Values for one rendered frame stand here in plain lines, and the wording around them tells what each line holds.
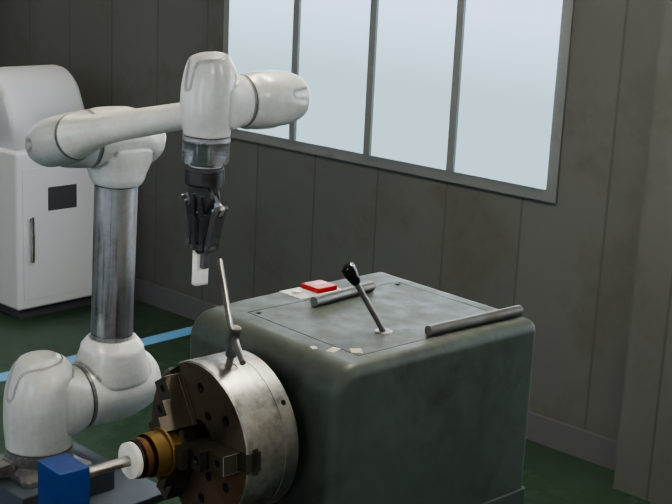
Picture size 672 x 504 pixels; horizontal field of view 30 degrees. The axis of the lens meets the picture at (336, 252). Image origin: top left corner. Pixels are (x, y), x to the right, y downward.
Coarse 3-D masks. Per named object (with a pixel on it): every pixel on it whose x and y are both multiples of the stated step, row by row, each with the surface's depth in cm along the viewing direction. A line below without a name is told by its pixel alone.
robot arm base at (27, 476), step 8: (72, 448) 294; (0, 456) 294; (8, 456) 288; (16, 456) 286; (48, 456) 286; (0, 464) 286; (8, 464) 286; (16, 464) 286; (24, 464) 286; (32, 464) 286; (88, 464) 293; (0, 472) 285; (8, 472) 286; (16, 472) 286; (24, 472) 286; (32, 472) 286; (16, 480) 286; (24, 480) 283; (32, 480) 283; (32, 488) 283
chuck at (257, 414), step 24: (192, 360) 241; (216, 360) 240; (192, 384) 240; (216, 384) 234; (240, 384) 235; (264, 384) 238; (216, 408) 235; (240, 408) 231; (264, 408) 234; (192, 432) 246; (216, 432) 236; (240, 432) 231; (264, 432) 233; (264, 456) 233; (192, 480) 245; (216, 480) 239; (240, 480) 233; (264, 480) 235
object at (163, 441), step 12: (156, 432) 234; (144, 444) 231; (156, 444) 232; (168, 444) 233; (144, 456) 230; (156, 456) 231; (168, 456) 232; (144, 468) 230; (156, 468) 232; (168, 468) 233
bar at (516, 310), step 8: (488, 312) 267; (496, 312) 268; (504, 312) 269; (512, 312) 270; (520, 312) 272; (456, 320) 260; (464, 320) 261; (472, 320) 262; (480, 320) 264; (488, 320) 266; (496, 320) 268; (432, 328) 255; (440, 328) 256; (448, 328) 258; (456, 328) 260
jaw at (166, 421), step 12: (180, 372) 243; (156, 384) 243; (168, 384) 240; (180, 384) 242; (168, 396) 240; (180, 396) 241; (156, 408) 240; (168, 408) 238; (180, 408) 240; (192, 408) 242; (156, 420) 237; (168, 420) 237; (180, 420) 239; (192, 420) 241; (168, 432) 238
